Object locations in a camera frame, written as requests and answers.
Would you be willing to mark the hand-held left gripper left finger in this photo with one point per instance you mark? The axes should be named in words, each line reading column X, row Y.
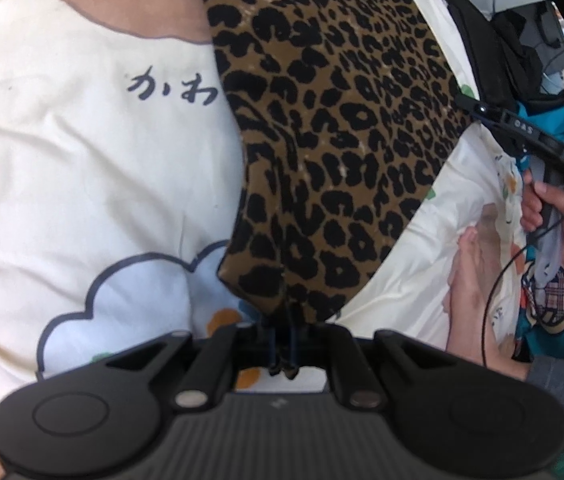
column 252, row 340

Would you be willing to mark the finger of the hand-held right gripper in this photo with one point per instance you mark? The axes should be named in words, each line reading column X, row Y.
column 522, row 127

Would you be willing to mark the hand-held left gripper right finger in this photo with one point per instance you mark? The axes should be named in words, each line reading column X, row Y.
column 312, row 340

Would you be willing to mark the leopard print skirt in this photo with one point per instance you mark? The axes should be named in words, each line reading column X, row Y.
column 337, row 135

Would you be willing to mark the folded black clothes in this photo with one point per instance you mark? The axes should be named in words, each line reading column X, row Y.
column 477, row 45

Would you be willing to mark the crumpled black garment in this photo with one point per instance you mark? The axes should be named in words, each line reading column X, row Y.
column 512, row 60

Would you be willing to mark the black equipment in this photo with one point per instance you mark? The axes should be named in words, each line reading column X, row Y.
column 552, row 25

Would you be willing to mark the teal printed cloth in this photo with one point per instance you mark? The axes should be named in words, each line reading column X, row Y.
column 557, row 320

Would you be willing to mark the cream bear print blanket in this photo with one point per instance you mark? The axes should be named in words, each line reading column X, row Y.
column 86, row 160

